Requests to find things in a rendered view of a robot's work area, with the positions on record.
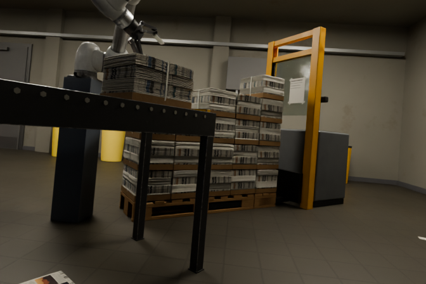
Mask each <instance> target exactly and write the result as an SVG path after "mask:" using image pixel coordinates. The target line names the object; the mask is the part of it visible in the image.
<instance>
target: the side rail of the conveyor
mask: <svg viewBox="0 0 426 284"><path fill-rule="evenodd" d="M0 124H6V125H18V126H39V127H61V128H73V129H95V130H106V131H128V132H150V133H162V134H184V135H195V136H214V135H215V126H216V113H211V112H204V111H199V110H192V109H187V108H179V107H175V106H167V105H160V104H156V103H148V102H144V101H136V100H129V99H123V98H116V97H112V96H104V95H100V94H92V93H85V92H80V91H73V90H68V89H60V88H56V87H48V86H41V85H36V84H29V83H24V82H17V81H9V80H4V79H0Z"/></svg>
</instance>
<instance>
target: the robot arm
mask: <svg viewBox="0 0 426 284"><path fill-rule="evenodd" d="M91 1H92V2H93V4H94V5H95V6H96V7H97V8H98V9H99V10H100V11H101V12H102V13H103V14H104V15H105V16H106V17H108V18H109V19H111V20H112V21H113V23H115V30H114V35H113V41H112V46H110V47H109V48H108V49H107V51H106V52H102V51H100V48H99V47H98V46H97V45H96V44H95V43H92V42H83V43H82V44H81V45H80V46H79V48H78V50H77V52H76V54H75V63H74V74H73V75H67V77H79V78H88V79H94V80H96V81H99V82H103V81H101V80H99V79H97V73H98V72H102V73H103V70H104V69H103V67H104V66H103V65H104V58H106V57H109V56H116V55H123V54H128V52H127V50H126V46H127V42H128V43H129V44H130V45H131V47H132V50H133V52H134V53H139V54H142V55H145V54H143V51H142V48H141V40H140V39H141V38H142V36H143V35H144V34H153V35H152V36H153V37H154V38H155V39H156V40H157V41H158V42H159V44H160V45H162V44H165V43H164V42H163V40H161V38H160V36H159V35H158V34H157V33H158V32H157V28H156V27H153V26H151V25H148V24H147V23H145V22H144V21H140V22H139V23H138V22H137V21H136V20H135V19H134V11H135V8H136V5H137V4H138V3H139V2H140V0H91ZM142 27H146V28H148V29H150V30H143V29H142ZM151 30H152V31H151ZM129 36H131V38H130V39H129V40H128V38H129ZM133 39H134V41H133ZM137 40H138V41H137ZM134 42H135V43H136V44H135V43H134Z"/></svg>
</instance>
